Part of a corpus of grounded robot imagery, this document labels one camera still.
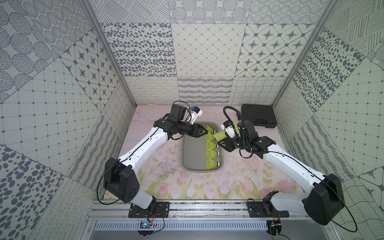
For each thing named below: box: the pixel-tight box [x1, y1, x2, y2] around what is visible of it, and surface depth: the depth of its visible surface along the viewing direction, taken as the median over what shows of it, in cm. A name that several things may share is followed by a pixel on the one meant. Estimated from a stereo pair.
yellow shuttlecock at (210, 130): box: [205, 125, 216, 134], surface depth 104 cm
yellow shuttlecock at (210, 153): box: [206, 149, 220, 159], surface depth 94 cm
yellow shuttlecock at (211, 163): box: [206, 158, 221, 169], surface depth 88 cm
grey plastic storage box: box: [217, 152, 224, 170], surface depth 90 cm
